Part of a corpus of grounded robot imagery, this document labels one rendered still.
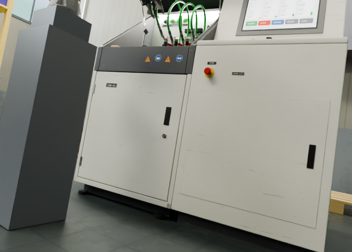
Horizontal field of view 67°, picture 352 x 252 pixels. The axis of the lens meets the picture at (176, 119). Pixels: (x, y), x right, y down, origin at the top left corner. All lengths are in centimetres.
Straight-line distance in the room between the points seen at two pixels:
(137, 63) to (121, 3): 510
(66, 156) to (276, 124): 94
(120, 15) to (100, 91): 489
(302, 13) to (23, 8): 674
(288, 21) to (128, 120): 108
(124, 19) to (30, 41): 517
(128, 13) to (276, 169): 553
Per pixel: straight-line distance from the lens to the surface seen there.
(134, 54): 167
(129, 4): 649
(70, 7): 134
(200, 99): 138
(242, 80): 135
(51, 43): 119
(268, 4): 183
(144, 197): 151
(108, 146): 165
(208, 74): 137
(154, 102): 150
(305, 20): 172
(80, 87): 126
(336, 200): 288
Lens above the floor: 43
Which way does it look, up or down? 4 degrees up
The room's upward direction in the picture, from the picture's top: 9 degrees clockwise
